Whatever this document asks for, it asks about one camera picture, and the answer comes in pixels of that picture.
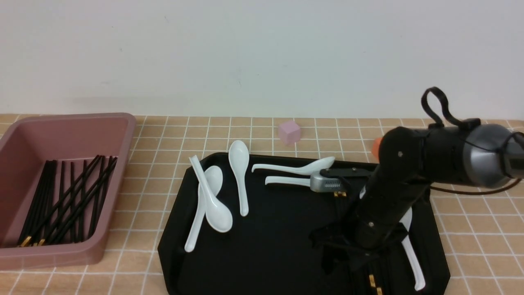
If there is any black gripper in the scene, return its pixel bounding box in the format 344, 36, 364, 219
309, 213, 410, 275

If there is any white spoon horizontal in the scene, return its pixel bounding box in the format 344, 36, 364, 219
251, 157, 336, 176
264, 176, 310, 187

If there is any black chopstick gold band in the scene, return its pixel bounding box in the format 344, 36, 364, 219
334, 192, 350, 221

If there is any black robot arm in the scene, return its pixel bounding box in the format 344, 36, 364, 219
309, 125, 523, 274

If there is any white spoon right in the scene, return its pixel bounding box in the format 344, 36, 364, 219
400, 208, 426, 291

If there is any orange cube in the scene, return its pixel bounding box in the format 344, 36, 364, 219
372, 137, 382, 160

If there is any black plastic tray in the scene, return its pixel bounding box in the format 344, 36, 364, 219
158, 152, 450, 295

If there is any pink cube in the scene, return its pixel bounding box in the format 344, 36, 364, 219
278, 120, 301, 146

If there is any white spoon crossed left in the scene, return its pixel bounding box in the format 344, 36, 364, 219
190, 155, 233, 233

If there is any white spoon upright centre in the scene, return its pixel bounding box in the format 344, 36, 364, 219
228, 140, 249, 217

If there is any white spoon far left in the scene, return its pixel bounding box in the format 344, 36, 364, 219
185, 166, 223, 252

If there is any black chopstick in bin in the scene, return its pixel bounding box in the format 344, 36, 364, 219
54, 161, 66, 235
16, 155, 105, 247
76, 159, 88, 243
19, 160, 56, 247
87, 156, 106, 238
36, 157, 118, 246

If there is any pink plastic bin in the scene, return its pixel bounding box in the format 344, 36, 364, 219
0, 113, 136, 271

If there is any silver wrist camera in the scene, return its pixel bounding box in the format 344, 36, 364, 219
309, 172, 347, 193

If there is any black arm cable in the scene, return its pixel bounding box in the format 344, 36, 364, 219
421, 86, 524, 195

